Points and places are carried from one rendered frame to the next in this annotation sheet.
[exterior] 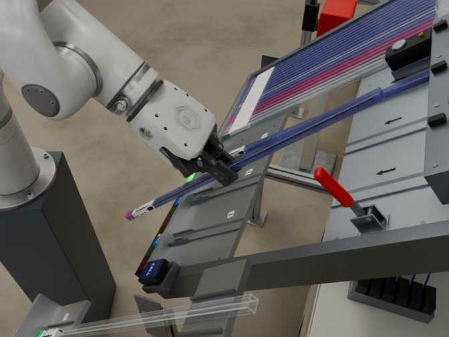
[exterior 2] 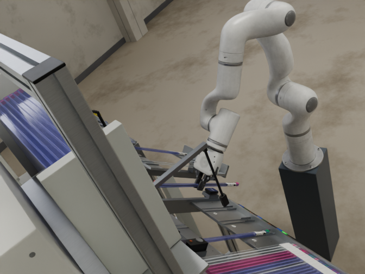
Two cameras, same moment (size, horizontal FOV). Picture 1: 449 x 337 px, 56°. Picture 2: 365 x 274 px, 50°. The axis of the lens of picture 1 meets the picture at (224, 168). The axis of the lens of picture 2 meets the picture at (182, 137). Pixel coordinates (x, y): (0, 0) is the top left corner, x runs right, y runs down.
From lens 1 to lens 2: 1.61 m
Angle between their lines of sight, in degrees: 88
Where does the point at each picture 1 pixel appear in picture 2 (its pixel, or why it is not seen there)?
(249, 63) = not seen: outside the picture
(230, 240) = (200, 206)
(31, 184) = (293, 162)
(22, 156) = (291, 151)
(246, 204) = (212, 215)
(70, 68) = (202, 119)
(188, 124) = (202, 162)
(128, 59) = (212, 135)
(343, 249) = not seen: hidden behind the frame
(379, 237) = not seen: hidden behind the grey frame
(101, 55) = (212, 126)
